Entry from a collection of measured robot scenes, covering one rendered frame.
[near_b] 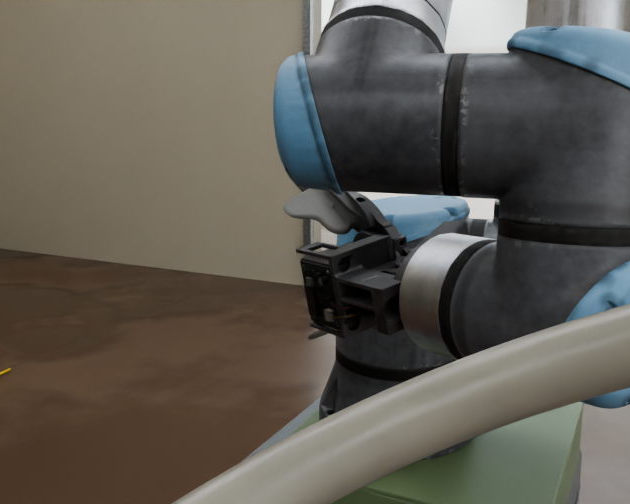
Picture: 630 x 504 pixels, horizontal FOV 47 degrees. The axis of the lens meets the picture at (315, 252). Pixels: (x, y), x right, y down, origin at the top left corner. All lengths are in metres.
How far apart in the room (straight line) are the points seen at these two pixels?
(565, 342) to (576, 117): 0.17
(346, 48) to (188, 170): 5.25
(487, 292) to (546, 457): 0.43
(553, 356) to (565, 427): 0.66
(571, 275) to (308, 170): 0.17
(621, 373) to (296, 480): 0.12
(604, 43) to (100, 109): 5.89
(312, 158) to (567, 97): 0.15
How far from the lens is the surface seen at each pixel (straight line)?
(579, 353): 0.29
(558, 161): 0.43
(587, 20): 0.78
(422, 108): 0.44
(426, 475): 0.81
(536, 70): 0.44
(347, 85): 0.45
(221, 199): 5.56
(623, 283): 0.42
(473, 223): 0.81
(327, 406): 0.88
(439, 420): 0.28
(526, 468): 0.84
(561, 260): 0.43
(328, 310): 0.59
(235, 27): 5.46
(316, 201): 0.65
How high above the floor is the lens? 1.31
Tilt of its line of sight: 12 degrees down
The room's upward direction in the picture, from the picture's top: straight up
